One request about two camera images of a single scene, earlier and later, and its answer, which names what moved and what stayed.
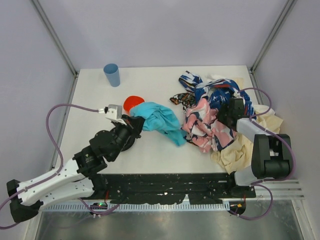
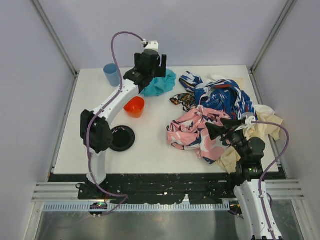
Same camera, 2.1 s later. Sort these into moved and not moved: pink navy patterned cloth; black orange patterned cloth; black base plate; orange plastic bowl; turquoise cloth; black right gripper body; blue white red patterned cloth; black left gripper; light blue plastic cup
Moved: black left gripper; black right gripper body; turquoise cloth; pink navy patterned cloth
Not moved: blue white red patterned cloth; black orange patterned cloth; black base plate; light blue plastic cup; orange plastic bowl
